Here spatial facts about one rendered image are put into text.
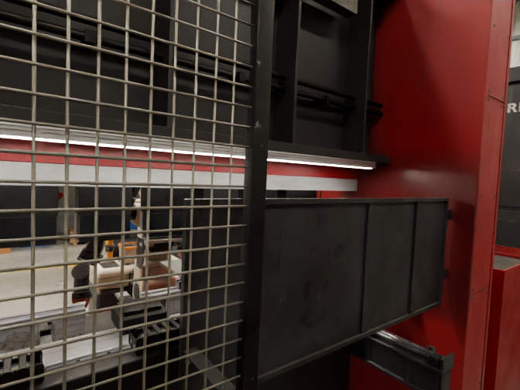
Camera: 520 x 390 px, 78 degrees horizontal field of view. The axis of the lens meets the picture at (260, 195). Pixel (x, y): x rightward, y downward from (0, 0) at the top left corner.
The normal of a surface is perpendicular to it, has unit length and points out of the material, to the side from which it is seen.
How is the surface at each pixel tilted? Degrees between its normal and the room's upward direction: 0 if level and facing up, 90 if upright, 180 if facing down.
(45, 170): 90
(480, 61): 90
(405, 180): 90
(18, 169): 90
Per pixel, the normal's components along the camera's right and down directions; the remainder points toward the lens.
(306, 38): 0.60, 0.07
